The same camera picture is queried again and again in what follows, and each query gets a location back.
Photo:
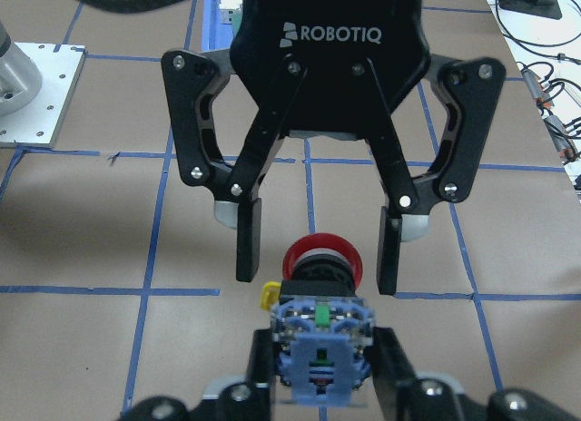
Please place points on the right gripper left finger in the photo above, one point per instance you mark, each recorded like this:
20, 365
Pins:
247, 397

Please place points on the red emergency stop button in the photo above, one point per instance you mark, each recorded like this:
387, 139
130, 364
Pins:
320, 327

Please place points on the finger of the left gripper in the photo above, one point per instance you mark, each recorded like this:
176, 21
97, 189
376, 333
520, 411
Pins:
192, 82
470, 92

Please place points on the blue plastic tray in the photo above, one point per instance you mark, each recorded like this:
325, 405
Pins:
219, 18

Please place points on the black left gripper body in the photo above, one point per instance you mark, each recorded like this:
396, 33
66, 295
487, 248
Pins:
355, 52

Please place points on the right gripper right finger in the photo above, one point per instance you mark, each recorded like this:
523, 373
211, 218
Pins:
404, 394

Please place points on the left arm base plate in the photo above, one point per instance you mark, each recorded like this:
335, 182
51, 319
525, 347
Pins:
37, 86

